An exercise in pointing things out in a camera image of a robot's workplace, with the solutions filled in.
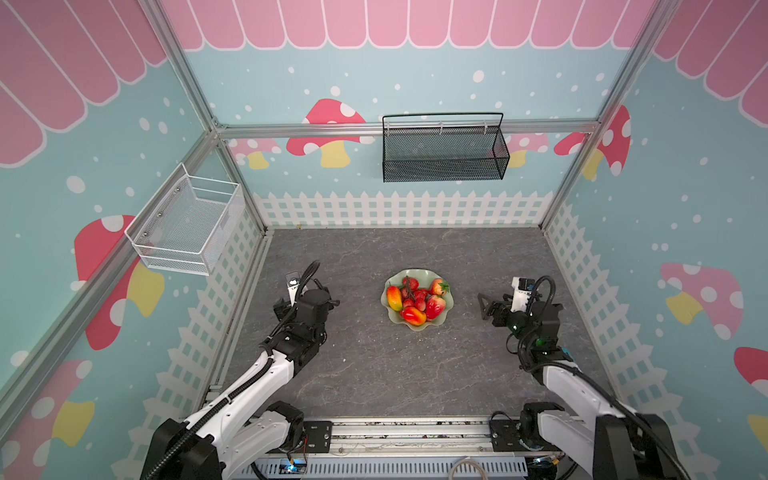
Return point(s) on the green scalloped fruit bowl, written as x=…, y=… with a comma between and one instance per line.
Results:
x=425, y=278

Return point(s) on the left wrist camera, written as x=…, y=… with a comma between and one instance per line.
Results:
x=292, y=282

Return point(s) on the black mesh wall basket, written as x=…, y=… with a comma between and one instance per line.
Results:
x=434, y=147

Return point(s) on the fake strawberry with leaves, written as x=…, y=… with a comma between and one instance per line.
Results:
x=439, y=287

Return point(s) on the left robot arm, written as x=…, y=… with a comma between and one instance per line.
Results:
x=238, y=427

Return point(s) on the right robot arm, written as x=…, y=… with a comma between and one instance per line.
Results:
x=591, y=426

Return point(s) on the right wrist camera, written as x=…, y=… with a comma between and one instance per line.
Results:
x=522, y=292

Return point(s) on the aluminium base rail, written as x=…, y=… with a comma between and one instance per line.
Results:
x=414, y=448

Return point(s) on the red lychee bunch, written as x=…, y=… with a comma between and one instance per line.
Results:
x=413, y=294

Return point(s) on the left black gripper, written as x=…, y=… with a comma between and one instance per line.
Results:
x=284, y=310

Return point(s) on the white wire wall basket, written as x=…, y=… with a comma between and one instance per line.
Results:
x=187, y=224

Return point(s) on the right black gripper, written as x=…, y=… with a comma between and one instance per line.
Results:
x=500, y=311

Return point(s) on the fake mango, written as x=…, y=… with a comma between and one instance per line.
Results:
x=394, y=298
x=413, y=316

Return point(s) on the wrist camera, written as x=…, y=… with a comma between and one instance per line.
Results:
x=292, y=282
x=522, y=292

